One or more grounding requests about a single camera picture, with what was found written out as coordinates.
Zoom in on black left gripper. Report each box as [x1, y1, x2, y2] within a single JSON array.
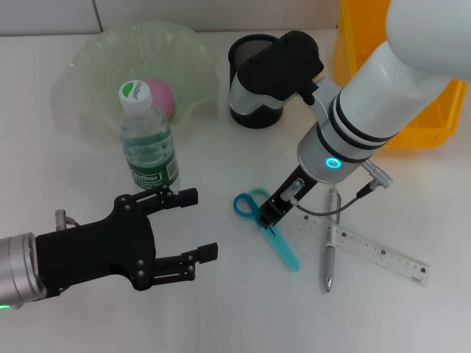
[[35, 187, 219, 292]]

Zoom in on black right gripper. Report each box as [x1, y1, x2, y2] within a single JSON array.
[[257, 165, 320, 231]]

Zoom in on clear green-label water bottle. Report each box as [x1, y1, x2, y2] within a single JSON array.
[[117, 79, 181, 194]]

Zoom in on blue scissors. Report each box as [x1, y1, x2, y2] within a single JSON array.
[[233, 188, 301, 273]]

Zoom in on grey retractable pen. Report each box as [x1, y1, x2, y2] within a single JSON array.
[[323, 187, 342, 294]]

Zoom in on black mesh pen cup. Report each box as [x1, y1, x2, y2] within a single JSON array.
[[227, 35, 284, 129]]

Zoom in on transparent plastic ruler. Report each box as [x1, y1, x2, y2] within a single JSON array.
[[297, 211, 431, 287]]

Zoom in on pink peach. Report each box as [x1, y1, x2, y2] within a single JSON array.
[[143, 76, 176, 121]]

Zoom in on green wavy glass plate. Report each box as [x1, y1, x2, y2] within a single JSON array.
[[51, 20, 221, 137]]

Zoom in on yellow plastic storage bin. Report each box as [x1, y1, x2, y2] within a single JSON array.
[[333, 0, 468, 149]]

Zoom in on right gripper cable with connectors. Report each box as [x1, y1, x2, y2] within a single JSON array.
[[283, 160, 395, 217]]

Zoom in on left gripper cable with connector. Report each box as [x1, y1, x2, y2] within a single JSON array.
[[54, 209, 81, 229]]

